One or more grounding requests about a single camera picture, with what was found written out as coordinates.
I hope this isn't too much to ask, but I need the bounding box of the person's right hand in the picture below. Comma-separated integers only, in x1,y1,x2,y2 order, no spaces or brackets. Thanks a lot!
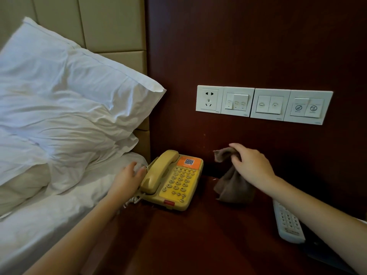
229,143,278,196

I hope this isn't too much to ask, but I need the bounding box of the person's left hand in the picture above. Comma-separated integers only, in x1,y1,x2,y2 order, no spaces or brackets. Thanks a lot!
106,162,147,210

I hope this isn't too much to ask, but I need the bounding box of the beige telephone cord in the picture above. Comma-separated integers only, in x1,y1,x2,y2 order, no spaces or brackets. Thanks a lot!
123,193,145,209

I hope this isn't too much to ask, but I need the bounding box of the brown cleaning cloth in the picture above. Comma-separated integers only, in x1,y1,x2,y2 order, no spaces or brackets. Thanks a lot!
213,147,256,204

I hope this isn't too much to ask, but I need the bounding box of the yellow corded telephone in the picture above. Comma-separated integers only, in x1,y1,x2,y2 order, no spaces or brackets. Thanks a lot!
140,149,205,212

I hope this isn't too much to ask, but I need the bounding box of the white remote control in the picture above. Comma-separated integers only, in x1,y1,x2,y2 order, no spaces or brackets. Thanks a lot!
272,199,306,244

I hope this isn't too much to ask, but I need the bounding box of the dark blue scribbled pouch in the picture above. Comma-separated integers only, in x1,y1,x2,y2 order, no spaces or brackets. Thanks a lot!
301,222,357,274

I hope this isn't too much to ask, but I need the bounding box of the person's right forearm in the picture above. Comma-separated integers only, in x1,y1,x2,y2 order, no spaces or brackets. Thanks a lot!
266,176,367,275

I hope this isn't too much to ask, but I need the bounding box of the crumpled white pillow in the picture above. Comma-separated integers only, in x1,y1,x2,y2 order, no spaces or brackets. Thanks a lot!
0,111,140,218

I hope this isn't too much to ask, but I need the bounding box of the dark wooden nightstand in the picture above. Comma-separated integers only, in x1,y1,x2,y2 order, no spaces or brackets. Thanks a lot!
83,176,367,275

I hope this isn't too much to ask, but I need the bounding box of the white bed sheet mattress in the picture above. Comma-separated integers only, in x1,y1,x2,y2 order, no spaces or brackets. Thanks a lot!
0,151,149,275

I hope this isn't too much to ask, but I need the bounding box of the white four-button switch panel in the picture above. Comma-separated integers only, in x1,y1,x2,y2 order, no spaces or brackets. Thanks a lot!
250,88,334,126

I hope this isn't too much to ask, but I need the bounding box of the white socket and switch panel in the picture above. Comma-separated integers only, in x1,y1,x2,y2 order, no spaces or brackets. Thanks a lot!
196,85,255,118

